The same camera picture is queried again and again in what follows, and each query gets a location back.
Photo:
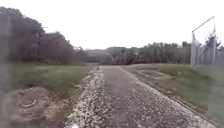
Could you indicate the grey gravel path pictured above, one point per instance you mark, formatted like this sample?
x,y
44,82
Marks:
x,y
126,96

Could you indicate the grass strip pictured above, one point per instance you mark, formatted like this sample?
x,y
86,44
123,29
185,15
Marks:
x,y
53,76
186,80

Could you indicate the robot's own part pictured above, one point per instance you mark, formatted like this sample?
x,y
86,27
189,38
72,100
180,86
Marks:
x,y
74,126

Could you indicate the wood of trees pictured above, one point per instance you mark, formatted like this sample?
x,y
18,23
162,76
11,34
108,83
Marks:
x,y
26,40

